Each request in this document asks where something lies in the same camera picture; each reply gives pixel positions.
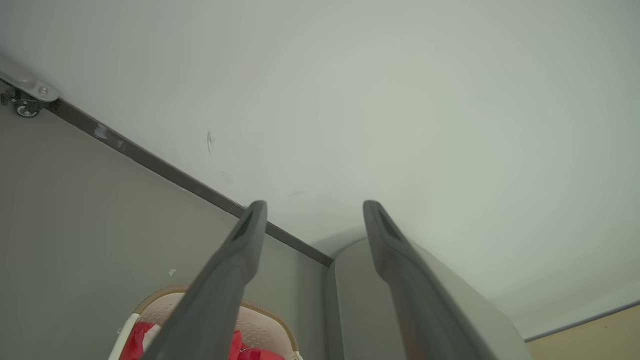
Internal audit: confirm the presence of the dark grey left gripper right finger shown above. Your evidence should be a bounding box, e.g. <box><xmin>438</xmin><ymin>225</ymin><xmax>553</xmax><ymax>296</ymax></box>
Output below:
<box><xmin>362</xmin><ymin>200</ymin><xmax>475</xmax><ymax>360</ymax></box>

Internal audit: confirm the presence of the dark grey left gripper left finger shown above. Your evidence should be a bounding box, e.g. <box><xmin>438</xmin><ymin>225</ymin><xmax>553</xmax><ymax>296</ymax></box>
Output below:
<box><xmin>141</xmin><ymin>200</ymin><xmax>268</xmax><ymax>360</ymax></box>

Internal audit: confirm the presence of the red jersey with white print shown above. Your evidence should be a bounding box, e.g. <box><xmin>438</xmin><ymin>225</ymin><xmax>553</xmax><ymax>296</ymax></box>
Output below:
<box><xmin>119</xmin><ymin>321</ymin><xmax>286</xmax><ymax>360</ymax></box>

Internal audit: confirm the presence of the grey fabric sofa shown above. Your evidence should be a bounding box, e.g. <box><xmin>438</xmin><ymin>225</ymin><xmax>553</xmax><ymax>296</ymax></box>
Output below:
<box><xmin>323</xmin><ymin>236</ymin><xmax>536</xmax><ymax>360</ymax></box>

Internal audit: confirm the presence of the white perforated laundry basket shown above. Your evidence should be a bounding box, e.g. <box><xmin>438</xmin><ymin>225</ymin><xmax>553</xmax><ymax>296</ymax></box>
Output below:
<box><xmin>108</xmin><ymin>286</ymin><xmax>304</xmax><ymax>360</ymax></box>

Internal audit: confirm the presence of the dark grey baseboard strip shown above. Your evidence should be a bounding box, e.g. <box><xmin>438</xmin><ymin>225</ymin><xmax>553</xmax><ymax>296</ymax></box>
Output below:
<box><xmin>0</xmin><ymin>77</ymin><xmax>335</xmax><ymax>267</ymax></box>

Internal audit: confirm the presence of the black caster wheel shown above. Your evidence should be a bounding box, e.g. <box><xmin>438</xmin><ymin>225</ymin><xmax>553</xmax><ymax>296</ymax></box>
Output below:
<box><xmin>0</xmin><ymin>88</ymin><xmax>47</xmax><ymax>119</ymax></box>

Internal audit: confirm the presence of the grey metal base plate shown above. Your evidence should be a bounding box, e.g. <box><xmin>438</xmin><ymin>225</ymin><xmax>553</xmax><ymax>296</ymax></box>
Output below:
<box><xmin>0</xmin><ymin>56</ymin><xmax>60</xmax><ymax>103</ymax></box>

